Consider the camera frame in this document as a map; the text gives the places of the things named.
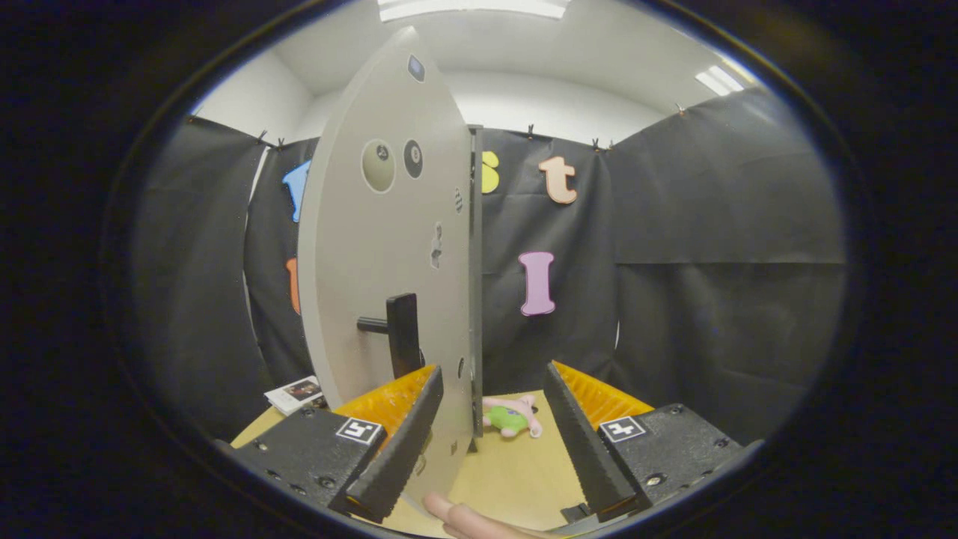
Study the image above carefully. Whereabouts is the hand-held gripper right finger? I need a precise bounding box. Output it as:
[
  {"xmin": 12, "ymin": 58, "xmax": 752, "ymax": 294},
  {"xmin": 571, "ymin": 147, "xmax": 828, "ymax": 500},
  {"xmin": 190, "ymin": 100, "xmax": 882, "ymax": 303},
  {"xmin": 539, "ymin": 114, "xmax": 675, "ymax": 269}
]
[{"xmin": 543, "ymin": 361, "xmax": 764, "ymax": 523}]

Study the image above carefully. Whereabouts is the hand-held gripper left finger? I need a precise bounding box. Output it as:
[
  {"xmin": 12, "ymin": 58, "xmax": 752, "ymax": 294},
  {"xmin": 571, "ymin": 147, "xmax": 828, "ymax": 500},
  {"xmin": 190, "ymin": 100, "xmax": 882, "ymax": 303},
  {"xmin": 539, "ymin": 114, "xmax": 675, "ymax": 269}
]
[{"xmin": 225, "ymin": 365, "xmax": 445, "ymax": 523}]

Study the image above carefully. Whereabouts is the black door handle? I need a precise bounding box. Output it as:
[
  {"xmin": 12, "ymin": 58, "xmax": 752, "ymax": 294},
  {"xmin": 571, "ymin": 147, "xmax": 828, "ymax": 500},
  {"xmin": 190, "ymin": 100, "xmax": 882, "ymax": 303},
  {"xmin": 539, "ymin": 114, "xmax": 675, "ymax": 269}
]
[{"xmin": 357, "ymin": 293, "xmax": 424, "ymax": 379}]

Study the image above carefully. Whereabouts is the grey shoe cabinet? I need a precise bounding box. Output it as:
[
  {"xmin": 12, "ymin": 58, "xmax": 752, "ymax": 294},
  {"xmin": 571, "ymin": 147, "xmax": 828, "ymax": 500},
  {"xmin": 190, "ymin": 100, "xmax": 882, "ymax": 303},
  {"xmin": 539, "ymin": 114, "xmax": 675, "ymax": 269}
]
[{"xmin": 468, "ymin": 125, "xmax": 486, "ymax": 439}]

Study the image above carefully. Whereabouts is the white shoe cabinet door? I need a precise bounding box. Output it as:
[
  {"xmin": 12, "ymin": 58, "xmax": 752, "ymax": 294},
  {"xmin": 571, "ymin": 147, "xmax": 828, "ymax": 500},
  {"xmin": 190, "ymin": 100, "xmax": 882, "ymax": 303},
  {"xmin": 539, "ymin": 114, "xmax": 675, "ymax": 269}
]
[{"xmin": 297, "ymin": 26, "xmax": 480, "ymax": 517}]

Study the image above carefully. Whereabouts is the green pink plush toy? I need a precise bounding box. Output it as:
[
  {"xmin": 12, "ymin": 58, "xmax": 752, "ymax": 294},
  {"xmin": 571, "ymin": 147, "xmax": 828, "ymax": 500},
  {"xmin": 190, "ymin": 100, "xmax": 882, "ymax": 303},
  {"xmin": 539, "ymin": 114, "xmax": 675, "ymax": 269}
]
[{"xmin": 483, "ymin": 395, "xmax": 543, "ymax": 439}]

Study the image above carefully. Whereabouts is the white book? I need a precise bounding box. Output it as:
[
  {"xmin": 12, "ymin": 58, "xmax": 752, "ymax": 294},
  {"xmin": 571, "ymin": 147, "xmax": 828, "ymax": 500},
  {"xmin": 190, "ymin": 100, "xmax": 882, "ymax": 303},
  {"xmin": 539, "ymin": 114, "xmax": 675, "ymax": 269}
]
[{"xmin": 264, "ymin": 376, "xmax": 326, "ymax": 416}]

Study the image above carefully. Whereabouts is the black backdrop cloth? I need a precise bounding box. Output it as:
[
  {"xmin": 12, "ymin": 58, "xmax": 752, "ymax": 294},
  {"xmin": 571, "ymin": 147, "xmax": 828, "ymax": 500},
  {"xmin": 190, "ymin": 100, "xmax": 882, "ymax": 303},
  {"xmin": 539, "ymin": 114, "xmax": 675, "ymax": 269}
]
[{"xmin": 131, "ymin": 88, "xmax": 850, "ymax": 446}]

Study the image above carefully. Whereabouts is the small ceiling light panel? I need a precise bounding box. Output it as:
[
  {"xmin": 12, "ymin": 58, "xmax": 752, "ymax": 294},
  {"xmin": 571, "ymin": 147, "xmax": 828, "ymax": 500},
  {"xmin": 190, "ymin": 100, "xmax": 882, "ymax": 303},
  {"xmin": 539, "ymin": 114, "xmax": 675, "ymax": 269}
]
[{"xmin": 695, "ymin": 65, "xmax": 745, "ymax": 97}]

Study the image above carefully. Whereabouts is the large ceiling light panel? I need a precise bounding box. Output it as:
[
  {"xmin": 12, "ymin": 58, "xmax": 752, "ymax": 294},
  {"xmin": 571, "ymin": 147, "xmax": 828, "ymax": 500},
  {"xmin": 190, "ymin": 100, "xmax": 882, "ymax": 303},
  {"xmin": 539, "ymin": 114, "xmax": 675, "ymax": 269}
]
[{"xmin": 378, "ymin": 0, "xmax": 570, "ymax": 22}]

